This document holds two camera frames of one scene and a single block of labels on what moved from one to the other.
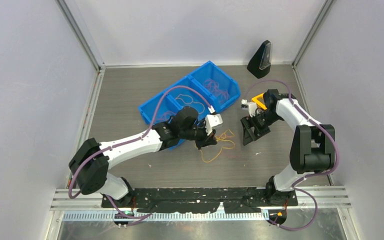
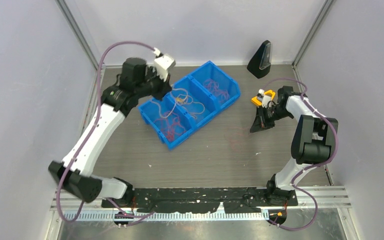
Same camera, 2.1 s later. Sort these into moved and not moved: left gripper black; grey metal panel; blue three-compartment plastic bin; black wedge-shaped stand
Moved: left gripper black
Not moved: grey metal panel; blue three-compartment plastic bin; black wedge-shaped stand
